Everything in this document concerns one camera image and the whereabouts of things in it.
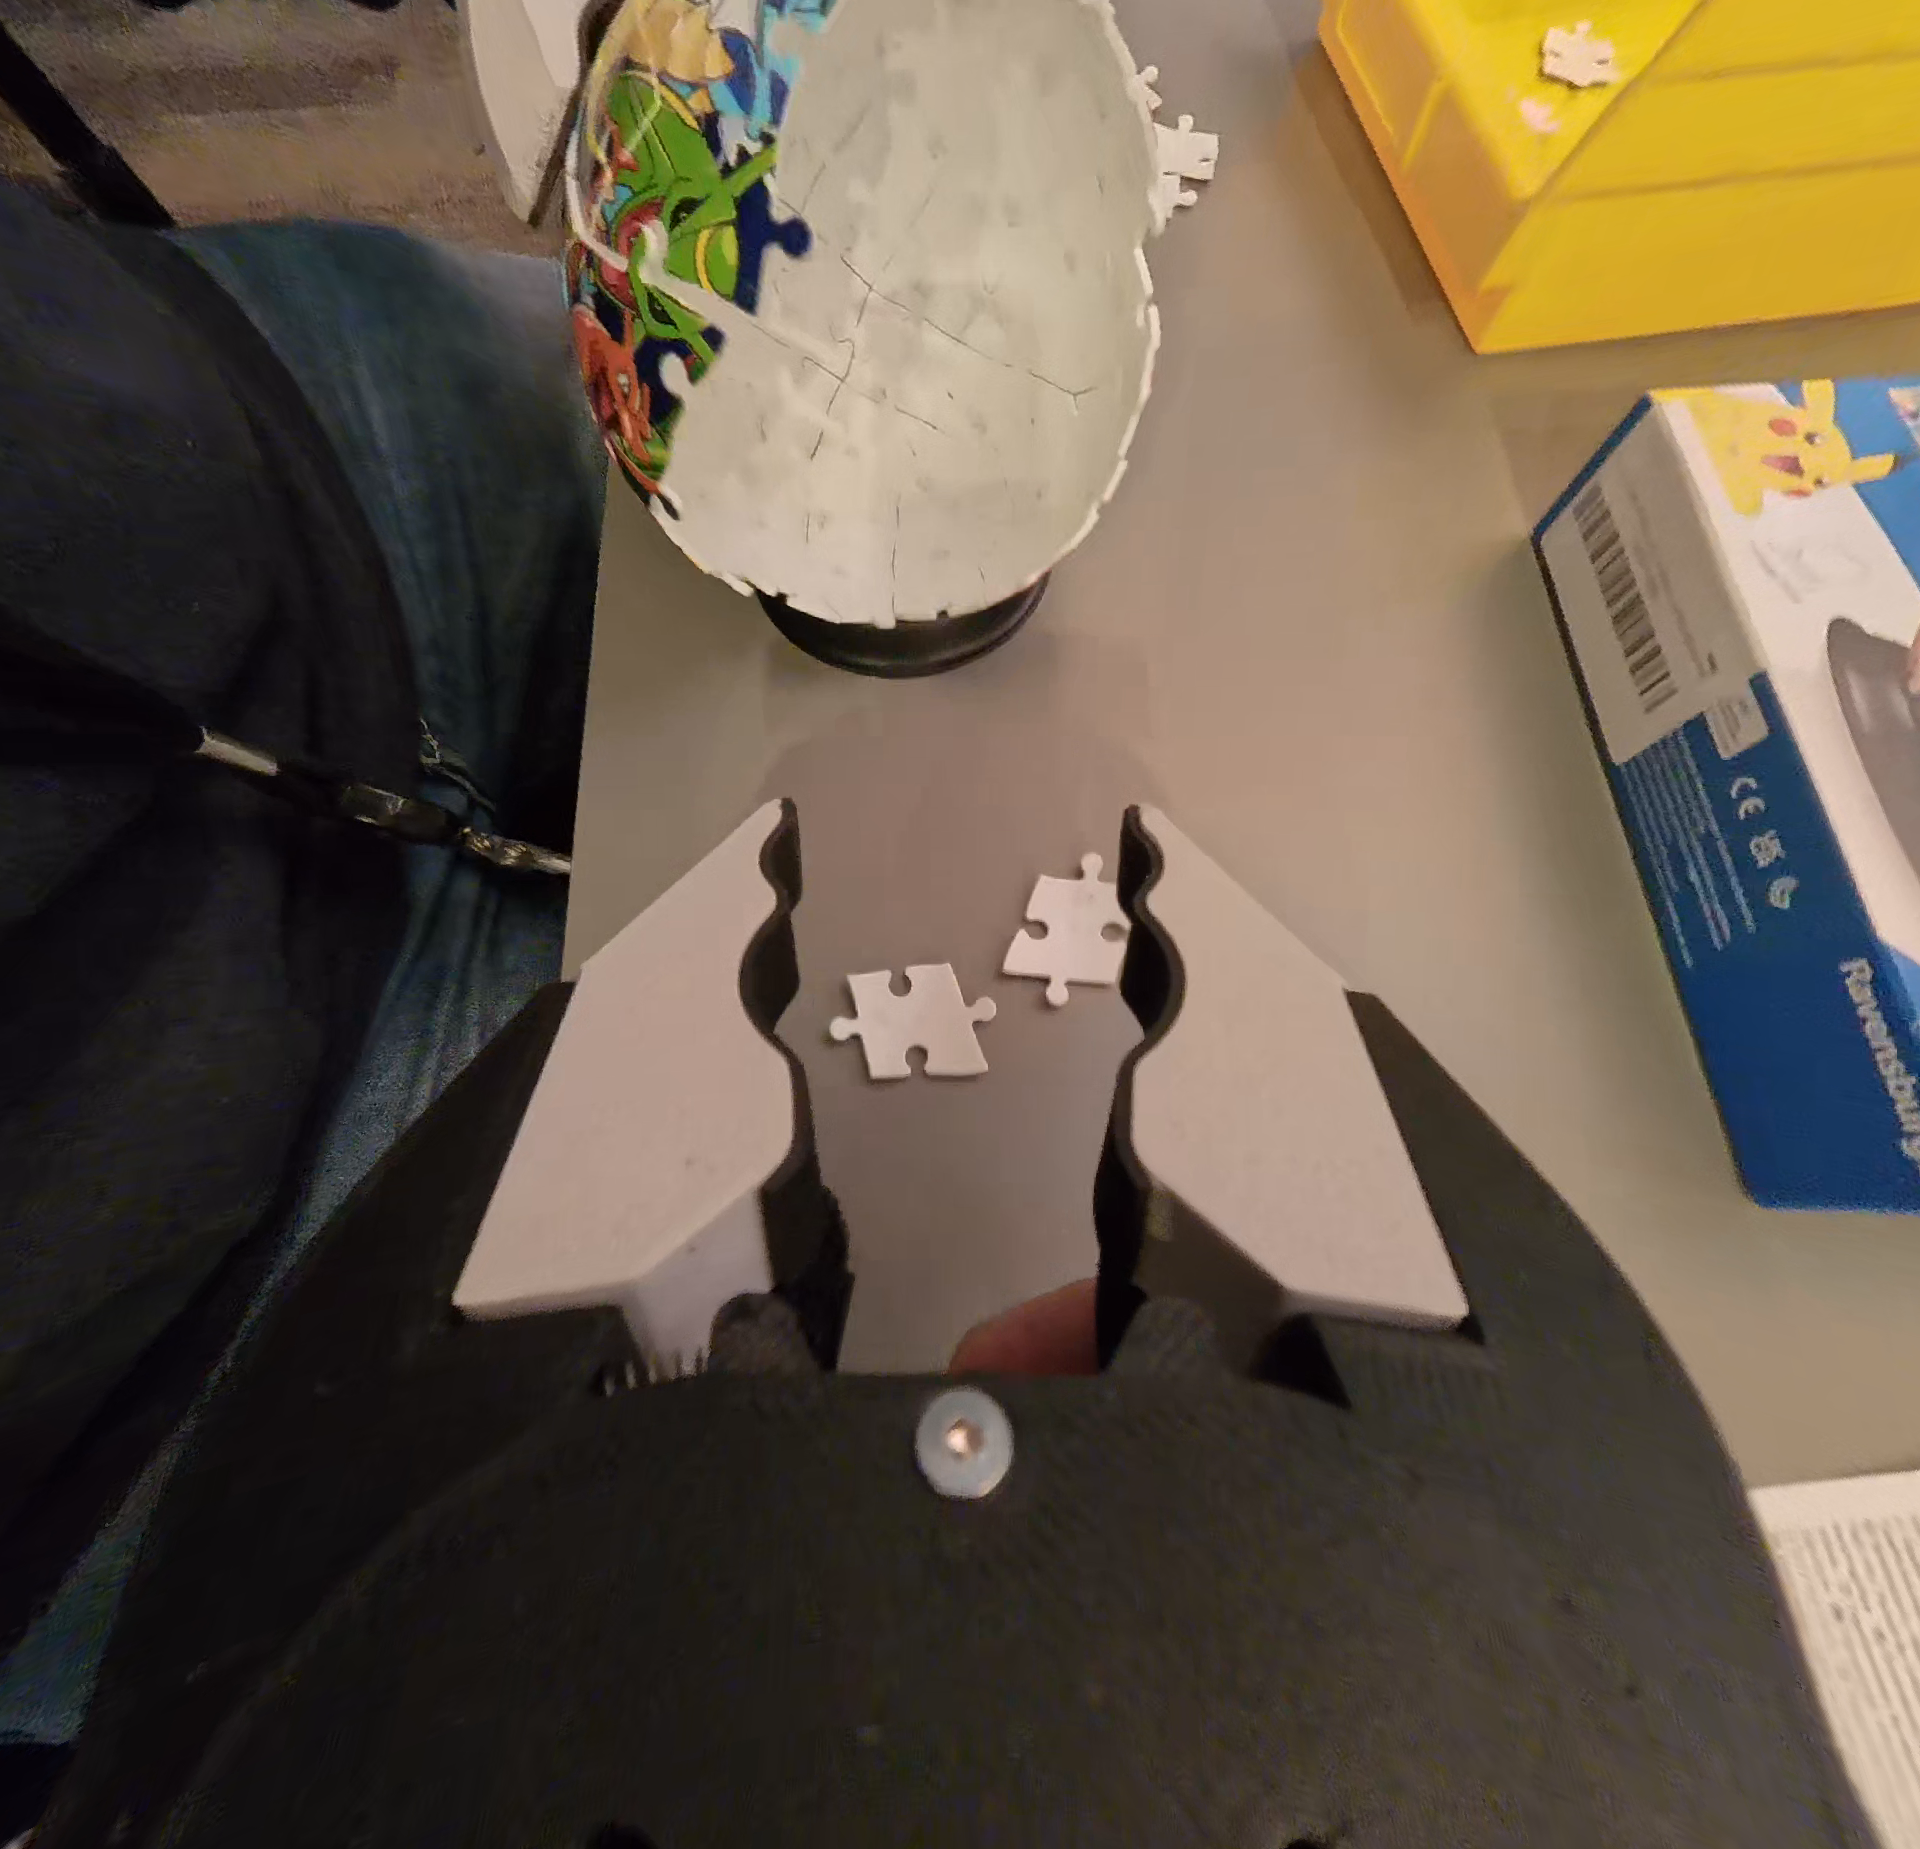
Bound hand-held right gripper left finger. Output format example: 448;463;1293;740
450;797;848;1371

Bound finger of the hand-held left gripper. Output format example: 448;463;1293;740
457;0;620;228

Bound yellow plastic bin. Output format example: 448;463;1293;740
1289;0;1920;360

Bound colourful cartoon puzzle ball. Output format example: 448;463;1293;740
564;0;1167;632

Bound person's right hand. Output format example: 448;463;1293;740
950;1276;1105;1377

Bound black furniture leg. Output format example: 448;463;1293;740
0;17;179;225

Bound black round ball stand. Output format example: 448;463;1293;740
756;570;1051;681

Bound black lanyard with metal clip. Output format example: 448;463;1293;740
189;724;578;885

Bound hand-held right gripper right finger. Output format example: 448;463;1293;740
1095;802;1475;1371

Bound blue puzzle box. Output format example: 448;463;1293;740
1531;379;1920;1219

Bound pile of white puzzle pieces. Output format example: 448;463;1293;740
1132;60;1224;225

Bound white instruction sheet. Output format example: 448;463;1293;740
1742;1472;1920;1849

